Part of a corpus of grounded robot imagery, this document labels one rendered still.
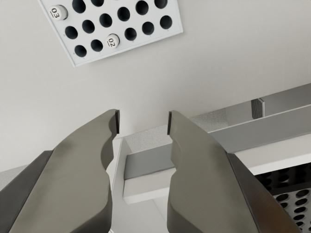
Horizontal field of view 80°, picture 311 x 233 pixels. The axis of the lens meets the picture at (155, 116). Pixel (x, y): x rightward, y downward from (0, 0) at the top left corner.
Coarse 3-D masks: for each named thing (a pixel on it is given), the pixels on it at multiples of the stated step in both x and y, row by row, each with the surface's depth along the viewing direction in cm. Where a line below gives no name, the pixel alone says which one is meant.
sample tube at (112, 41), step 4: (108, 36) 18; (112, 36) 18; (116, 36) 19; (108, 40) 18; (112, 40) 18; (116, 40) 18; (108, 44) 18; (112, 44) 18; (116, 44) 18; (112, 48) 19
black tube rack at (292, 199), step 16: (256, 176) 20; (272, 176) 20; (288, 176) 20; (304, 176) 20; (272, 192) 17; (288, 192) 17; (304, 192) 18; (288, 208) 18; (304, 208) 19; (304, 224) 20
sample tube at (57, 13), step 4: (52, 8) 17; (56, 8) 17; (60, 8) 17; (64, 8) 18; (52, 12) 17; (56, 12) 17; (60, 12) 17; (64, 12) 17; (52, 16) 17; (56, 16) 17; (60, 16) 17; (64, 16) 18; (56, 20) 17
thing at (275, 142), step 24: (264, 120) 20; (288, 120) 19; (168, 144) 21; (240, 144) 18; (264, 144) 17; (288, 144) 17; (144, 168) 20; (168, 168) 19; (264, 168) 16; (144, 192) 17; (168, 192) 17
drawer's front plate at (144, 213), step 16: (112, 160) 20; (112, 176) 18; (112, 192) 16; (112, 208) 16; (128, 208) 18; (144, 208) 23; (112, 224) 15; (128, 224) 18; (144, 224) 22; (160, 224) 28
